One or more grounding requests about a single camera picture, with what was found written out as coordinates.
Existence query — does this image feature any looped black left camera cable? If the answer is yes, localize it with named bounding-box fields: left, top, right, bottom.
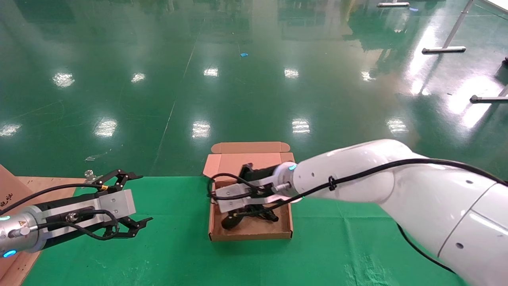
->
left=37, top=209, right=120, bottom=241

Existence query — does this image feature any black computer mouse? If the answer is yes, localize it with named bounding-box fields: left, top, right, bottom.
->
left=221, top=214, right=243, bottom=231

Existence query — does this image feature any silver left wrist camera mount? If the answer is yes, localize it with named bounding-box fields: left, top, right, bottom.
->
left=44, top=189, right=137, bottom=232

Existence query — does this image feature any large brown printed carton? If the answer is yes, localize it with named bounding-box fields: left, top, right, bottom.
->
left=0, top=164, right=30, bottom=213

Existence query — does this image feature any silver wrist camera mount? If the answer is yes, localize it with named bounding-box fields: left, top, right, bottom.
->
left=214, top=175, right=303, bottom=214
left=44, top=189, right=137, bottom=232

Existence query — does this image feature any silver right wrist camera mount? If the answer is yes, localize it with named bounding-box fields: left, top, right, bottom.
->
left=214, top=175, right=303, bottom=214

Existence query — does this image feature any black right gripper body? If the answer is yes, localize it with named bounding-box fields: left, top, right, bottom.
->
left=254, top=165, right=281, bottom=188

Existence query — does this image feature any green table cloth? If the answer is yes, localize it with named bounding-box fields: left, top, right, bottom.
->
left=22, top=177, right=470, bottom=286

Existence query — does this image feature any looped black right camera cable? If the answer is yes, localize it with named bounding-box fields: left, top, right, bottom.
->
left=208, top=172, right=287, bottom=201

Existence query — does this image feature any open brown cardboard mailer box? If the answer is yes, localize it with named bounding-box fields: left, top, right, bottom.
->
left=202, top=141, right=296, bottom=242

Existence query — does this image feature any grey table foot bar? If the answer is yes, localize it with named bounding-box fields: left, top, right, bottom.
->
left=470, top=84, right=508, bottom=104

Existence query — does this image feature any looped black camera cable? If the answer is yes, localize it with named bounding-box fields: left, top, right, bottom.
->
left=208, top=172, right=287, bottom=201
left=37, top=209, right=120, bottom=241

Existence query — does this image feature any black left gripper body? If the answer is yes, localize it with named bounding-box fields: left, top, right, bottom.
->
left=38, top=193, right=121, bottom=251

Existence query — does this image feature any white table leg with foot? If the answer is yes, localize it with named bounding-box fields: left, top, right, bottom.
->
left=421, top=0, right=475, bottom=54

